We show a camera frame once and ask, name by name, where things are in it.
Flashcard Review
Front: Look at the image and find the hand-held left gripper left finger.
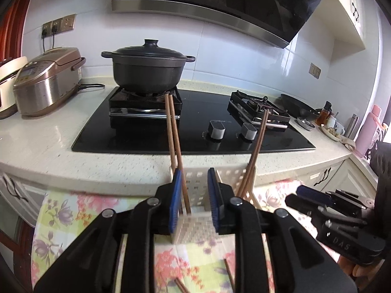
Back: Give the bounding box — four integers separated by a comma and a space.
33, 168, 184, 293

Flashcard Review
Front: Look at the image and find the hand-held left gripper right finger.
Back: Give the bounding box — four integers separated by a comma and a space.
207, 168, 358, 293

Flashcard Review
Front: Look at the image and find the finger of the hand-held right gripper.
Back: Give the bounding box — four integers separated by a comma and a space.
296, 185, 335, 206
285, 194, 324, 220

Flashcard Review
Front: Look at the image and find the white perforated plastic basket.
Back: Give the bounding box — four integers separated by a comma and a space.
169, 166, 260, 245

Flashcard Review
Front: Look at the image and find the person's right hand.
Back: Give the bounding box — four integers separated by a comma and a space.
337, 252, 390, 287

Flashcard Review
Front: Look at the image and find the plate with food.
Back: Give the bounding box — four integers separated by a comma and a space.
321, 125, 341, 142

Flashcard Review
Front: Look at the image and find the small grey dish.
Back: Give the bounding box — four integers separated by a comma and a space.
297, 117, 316, 132

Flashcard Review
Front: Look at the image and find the grey hob knob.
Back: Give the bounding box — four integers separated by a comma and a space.
237, 123, 258, 141
203, 120, 227, 141

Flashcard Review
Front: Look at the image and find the person's dark clothing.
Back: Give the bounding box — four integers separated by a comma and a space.
368, 142, 391, 208

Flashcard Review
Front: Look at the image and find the black glass gas hob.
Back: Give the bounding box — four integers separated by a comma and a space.
71, 85, 316, 156

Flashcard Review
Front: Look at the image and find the steel thermos flask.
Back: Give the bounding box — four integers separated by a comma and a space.
345, 114, 359, 139

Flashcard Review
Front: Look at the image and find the amber oil bottle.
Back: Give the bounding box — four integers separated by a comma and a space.
316, 101, 333, 126

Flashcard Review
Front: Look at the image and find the pink water bottle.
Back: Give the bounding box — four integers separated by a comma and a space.
356, 104, 383, 158

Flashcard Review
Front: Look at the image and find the black wok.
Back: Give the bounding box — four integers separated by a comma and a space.
280, 94, 321, 119

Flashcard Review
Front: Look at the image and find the black burner grate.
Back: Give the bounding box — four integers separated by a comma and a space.
108, 85, 183, 119
227, 90, 291, 132

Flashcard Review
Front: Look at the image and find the floral tablecloth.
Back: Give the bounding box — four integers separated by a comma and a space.
31, 178, 339, 293

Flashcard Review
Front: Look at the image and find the speckled stone countertop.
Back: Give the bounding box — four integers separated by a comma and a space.
0, 76, 358, 196

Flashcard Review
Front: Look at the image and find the black casserole pot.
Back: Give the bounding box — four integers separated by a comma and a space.
101, 50, 196, 90

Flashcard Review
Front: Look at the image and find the black pot lid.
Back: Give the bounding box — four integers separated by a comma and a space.
110, 39, 187, 58

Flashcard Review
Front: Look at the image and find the bronze steel rice cooker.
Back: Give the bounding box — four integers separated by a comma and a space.
13, 47, 86, 117

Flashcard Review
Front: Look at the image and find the white electric cooker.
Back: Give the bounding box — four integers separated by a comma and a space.
0, 56, 29, 119

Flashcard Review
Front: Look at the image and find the red wooden glass door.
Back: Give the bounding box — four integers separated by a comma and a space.
0, 0, 37, 63

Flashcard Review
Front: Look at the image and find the black rice cooker cord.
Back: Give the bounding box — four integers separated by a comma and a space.
76, 83, 106, 93

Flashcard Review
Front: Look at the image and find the white wall cabinet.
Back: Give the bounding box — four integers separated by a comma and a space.
324, 0, 367, 64

